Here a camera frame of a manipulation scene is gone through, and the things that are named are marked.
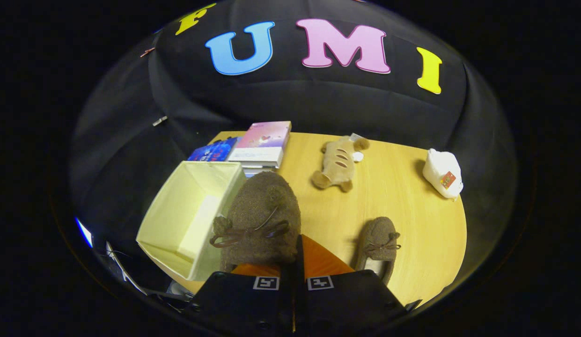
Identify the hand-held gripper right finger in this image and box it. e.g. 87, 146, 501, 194
295, 234, 408, 335

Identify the white plush toy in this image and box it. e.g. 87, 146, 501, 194
422, 148, 464, 201

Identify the black backdrop cloth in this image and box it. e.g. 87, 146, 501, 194
68, 0, 518, 291

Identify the pale green fabric storage box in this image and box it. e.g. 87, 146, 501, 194
136, 161, 248, 281

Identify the brown fuzzy shoe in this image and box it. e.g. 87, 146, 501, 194
210, 171, 302, 274
355, 216, 402, 286

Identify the pink book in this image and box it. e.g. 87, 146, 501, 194
228, 121, 292, 168

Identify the lit phone screen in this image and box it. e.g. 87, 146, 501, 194
75, 217, 94, 249

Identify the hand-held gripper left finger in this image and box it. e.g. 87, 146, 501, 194
183, 262, 295, 337

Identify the tan striped plush toy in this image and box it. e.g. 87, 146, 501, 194
311, 133, 370, 192

